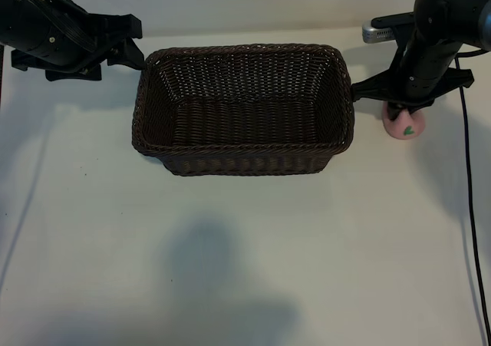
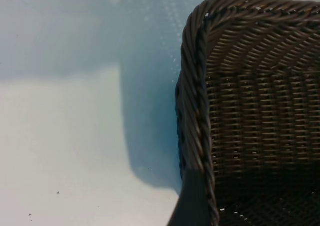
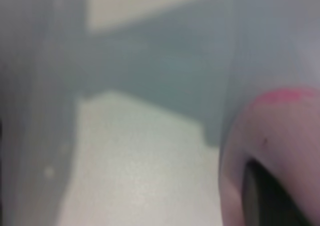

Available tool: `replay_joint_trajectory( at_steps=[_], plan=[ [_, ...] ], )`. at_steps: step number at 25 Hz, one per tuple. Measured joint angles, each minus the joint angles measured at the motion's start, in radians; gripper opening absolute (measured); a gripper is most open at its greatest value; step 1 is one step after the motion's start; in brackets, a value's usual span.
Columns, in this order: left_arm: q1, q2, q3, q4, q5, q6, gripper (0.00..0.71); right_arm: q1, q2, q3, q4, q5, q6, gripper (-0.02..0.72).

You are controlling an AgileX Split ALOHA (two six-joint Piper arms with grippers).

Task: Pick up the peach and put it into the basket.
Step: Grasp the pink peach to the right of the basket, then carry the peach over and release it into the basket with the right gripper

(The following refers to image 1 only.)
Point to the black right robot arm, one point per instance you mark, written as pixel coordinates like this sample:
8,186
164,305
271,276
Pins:
449,8

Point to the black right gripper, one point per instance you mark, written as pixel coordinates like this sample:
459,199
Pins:
422,77

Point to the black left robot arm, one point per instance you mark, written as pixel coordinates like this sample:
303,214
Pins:
15,12

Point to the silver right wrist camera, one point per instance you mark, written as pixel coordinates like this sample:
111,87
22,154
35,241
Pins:
377,34

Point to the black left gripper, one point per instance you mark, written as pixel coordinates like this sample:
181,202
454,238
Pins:
69,50

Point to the pink peach with green leaf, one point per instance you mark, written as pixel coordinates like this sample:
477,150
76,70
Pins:
399,129

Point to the brown wicker basket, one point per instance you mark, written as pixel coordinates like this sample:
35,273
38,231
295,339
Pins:
249,154

